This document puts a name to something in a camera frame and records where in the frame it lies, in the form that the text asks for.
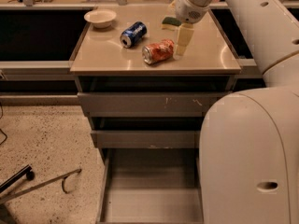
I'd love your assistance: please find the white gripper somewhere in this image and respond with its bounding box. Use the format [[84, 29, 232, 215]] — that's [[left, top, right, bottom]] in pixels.
[[167, 0, 208, 56]]

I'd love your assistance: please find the red coke can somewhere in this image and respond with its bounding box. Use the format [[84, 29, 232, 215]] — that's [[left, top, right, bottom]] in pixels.
[[142, 39, 174, 65]]

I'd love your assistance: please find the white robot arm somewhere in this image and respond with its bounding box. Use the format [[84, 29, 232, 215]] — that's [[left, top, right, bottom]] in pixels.
[[175, 0, 299, 224]]

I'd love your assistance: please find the blue pepsi can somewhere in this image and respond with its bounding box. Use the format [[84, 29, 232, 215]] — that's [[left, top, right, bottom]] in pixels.
[[120, 21, 148, 49]]

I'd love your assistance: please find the grey drawer cabinet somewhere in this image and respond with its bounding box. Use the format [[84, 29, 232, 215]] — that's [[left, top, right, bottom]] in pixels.
[[69, 3, 242, 224]]

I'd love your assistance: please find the top grey drawer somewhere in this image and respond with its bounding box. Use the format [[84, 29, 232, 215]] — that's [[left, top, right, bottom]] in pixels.
[[78, 92, 226, 118]]

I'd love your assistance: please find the middle grey drawer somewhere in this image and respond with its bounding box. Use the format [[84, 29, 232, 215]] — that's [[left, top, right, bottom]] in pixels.
[[91, 131, 199, 148]]

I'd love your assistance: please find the open bottom grey drawer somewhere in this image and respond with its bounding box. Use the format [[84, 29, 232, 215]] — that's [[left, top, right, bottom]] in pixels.
[[96, 148, 204, 224]]

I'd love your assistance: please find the yellow green sponge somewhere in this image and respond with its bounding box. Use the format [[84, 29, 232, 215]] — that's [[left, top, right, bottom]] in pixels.
[[161, 17, 181, 31]]

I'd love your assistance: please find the white ceramic bowl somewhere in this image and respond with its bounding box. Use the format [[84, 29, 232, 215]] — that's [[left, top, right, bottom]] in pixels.
[[84, 9, 116, 29]]

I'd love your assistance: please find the grey metal stand leg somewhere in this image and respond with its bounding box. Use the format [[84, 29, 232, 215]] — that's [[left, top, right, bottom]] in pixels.
[[0, 168, 82, 204]]

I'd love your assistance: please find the black chair base leg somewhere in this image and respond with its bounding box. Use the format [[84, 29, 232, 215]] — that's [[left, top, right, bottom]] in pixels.
[[0, 165, 35, 193]]

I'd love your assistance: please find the black cable at left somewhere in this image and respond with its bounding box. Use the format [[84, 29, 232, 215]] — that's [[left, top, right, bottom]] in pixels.
[[0, 103, 8, 147]]

